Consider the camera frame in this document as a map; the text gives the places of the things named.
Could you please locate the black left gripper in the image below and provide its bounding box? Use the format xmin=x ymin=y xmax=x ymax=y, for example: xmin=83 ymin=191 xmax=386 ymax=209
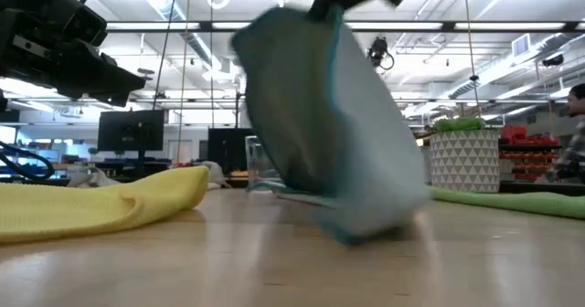
xmin=0 ymin=0 xmax=146 ymax=108

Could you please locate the black ceiling-hung camera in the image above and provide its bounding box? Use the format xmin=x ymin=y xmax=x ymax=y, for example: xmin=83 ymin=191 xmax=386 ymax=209
xmin=367 ymin=36 xmax=395 ymax=70

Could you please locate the clear plastic bin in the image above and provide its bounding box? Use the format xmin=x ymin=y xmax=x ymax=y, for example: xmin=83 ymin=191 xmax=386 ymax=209
xmin=245 ymin=135 xmax=284 ymax=192

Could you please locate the blue microfiber towel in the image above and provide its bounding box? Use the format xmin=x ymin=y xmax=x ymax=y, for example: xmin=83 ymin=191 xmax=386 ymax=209
xmin=230 ymin=5 xmax=431 ymax=247

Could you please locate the person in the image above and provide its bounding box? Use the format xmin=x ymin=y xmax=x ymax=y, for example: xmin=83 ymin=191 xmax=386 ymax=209
xmin=546 ymin=82 xmax=585 ymax=184

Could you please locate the succulent in white patterned pot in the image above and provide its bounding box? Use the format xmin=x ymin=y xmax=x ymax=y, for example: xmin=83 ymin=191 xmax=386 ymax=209
xmin=429 ymin=116 xmax=501 ymax=194

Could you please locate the thick dark cable loop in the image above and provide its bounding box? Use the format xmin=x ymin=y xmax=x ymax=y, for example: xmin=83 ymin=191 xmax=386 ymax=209
xmin=0 ymin=141 xmax=56 ymax=181

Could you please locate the grey microfiber towel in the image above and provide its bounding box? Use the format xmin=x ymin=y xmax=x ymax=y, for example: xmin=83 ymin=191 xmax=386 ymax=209
xmin=67 ymin=160 xmax=229 ymax=190

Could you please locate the small dark monitor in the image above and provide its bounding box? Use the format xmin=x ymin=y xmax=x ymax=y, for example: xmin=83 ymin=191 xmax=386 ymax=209
xmin=207 ymin=127 xmax=253 ymax=175

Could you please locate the yellow microfiber towel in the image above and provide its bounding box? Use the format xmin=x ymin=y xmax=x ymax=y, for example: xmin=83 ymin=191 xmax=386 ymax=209
xmin=0 ymin=164 xmax=211 ymax=245

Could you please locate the large black monitor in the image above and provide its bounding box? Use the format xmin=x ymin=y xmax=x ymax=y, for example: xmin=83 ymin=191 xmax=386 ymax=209
xmin=97 ymin=109 xmax=166 ymax=166

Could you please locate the green microfiber towel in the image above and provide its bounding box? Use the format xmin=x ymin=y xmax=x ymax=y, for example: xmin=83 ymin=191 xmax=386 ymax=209
xmin=429 ymin=185 xmax=585 ymax=220

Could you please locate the black overhead light beam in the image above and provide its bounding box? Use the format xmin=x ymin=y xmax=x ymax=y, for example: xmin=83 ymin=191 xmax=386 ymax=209
xmin=105 ymin=21 xmax=585 ymax=34

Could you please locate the shelf with red bins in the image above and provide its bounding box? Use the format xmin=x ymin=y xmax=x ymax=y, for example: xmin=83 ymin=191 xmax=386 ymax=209
xmin=498 ymin=124 xmax=563 ymax=183

